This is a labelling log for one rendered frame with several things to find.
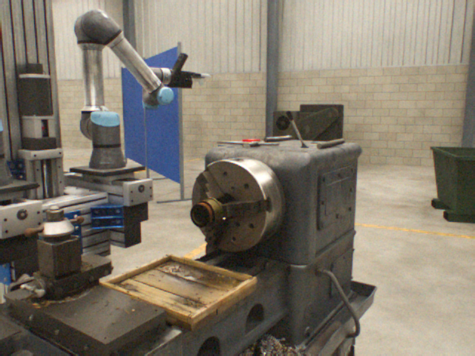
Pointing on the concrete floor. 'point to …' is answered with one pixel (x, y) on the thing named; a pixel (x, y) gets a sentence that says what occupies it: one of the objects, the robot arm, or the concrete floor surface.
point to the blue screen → (154, 125)
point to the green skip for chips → (455, 182)
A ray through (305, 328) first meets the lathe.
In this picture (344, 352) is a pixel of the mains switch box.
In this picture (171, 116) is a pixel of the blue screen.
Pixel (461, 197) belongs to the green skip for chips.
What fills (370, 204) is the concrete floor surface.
